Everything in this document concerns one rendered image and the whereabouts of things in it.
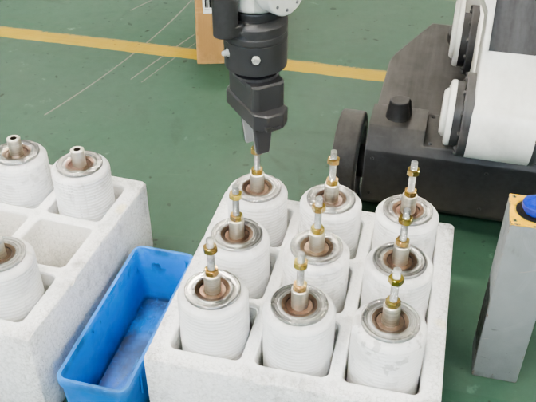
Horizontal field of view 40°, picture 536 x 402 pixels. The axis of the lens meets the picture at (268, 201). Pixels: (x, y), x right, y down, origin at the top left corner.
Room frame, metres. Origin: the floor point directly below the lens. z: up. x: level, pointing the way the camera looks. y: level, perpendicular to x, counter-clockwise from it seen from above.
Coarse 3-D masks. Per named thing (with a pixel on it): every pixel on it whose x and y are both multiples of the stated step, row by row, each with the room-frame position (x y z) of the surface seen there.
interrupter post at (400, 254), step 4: (396, 248) 0.77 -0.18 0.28; (400, 248) 0.77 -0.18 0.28; (404, 248) 0.77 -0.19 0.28; (408, 248) 0.77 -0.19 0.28; (396, 252) 0.77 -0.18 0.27; (400, 252) 0.76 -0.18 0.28; (404, 252) 0.76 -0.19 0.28; (408, 252) 0.77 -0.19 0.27; (392, 256) 0.77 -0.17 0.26; (396, 256) 0.76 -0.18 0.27; (400, 256) 0.76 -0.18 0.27; (404, 256) 0.76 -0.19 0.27; (392, 260) 0.77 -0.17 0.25; (396, 260) 0.76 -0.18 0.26; (400, 260) 0.76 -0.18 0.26; (404, 260) 0.76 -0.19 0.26; (396, 264) 0.76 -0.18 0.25; (400, 264) 0.76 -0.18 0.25; (404, 264) 0.76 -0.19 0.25
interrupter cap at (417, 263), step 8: (376, 248) 0.80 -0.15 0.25; (384, 248) 0.80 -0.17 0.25; (392, 248) 0.80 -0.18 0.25; (416, 248) 0.80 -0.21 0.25; (376, 256) 0.78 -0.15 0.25; (384, 256) 0.78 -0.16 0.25; (408, 256) 0.78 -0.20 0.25; (416, 256) 0.78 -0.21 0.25; (424, 256) 0.78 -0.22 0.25; (376, 264) 0.76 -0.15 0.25; (384, 264) 0.76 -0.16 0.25; (392, 264) 0.77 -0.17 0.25; (408, 264) 0.77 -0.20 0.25; (416, 264) 0.76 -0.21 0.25; (424, 264) 0.76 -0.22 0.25; (384, 272) 0.75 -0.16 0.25; (408, 272) 0.75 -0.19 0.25; (416, 272) 0.75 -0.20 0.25
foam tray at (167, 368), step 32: (288, 224) 0.98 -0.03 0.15; (448, 224) 0.94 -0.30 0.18; (448, 256) 0.86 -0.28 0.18; (352, 288) 0.79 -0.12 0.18; (448, 288) 0.79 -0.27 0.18; (256, 320) 0.73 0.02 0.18; (352, 320) 0.73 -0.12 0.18; (160, 352) 0.67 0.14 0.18; (256, 352) 0.67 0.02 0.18; (160, 384) 0.65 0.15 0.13; (192, 384) 0.64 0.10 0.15; (224, 384) 0.63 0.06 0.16; (256, 384) 0.62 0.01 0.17; (288, 384) 0.62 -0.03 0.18; (320, 384) 0.61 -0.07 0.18; (352, 384) 0.61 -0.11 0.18
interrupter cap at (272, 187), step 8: (248, 176) 0.97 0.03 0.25; (264, 176) 0.97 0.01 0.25; (272, 176) 0.97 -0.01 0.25; (240, 184) 0.95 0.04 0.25; (248, 184) 0.95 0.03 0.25; (264, 184) 0.95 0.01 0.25; (272, 184) 0.95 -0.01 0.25; (280, 184) 0.95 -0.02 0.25; (248, 192) 0.93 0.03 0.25; (256, 192) 0.93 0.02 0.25; (264, 192) 0.93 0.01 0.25; (272, 192) 0.93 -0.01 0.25; (248, 200) 0.91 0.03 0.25; (256, 200) 0.91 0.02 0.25; (264, 200) 0.91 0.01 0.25
